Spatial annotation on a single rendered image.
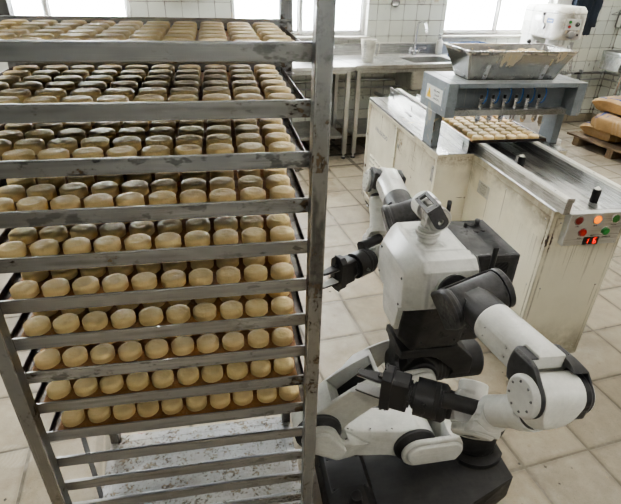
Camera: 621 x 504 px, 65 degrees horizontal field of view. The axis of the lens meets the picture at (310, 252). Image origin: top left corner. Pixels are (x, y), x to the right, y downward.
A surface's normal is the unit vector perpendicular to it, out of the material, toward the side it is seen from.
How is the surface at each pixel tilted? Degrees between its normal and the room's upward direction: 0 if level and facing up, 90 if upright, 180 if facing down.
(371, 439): 90
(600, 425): 0
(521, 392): 83
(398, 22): 90
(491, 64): 115
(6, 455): 0
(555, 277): 90
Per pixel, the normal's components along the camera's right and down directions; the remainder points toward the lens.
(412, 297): -0.57, 0.32
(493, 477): 0.03, -0.87
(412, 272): -0.67, -0.16
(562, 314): 0.17, 0.50
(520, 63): 0.14, 0.82
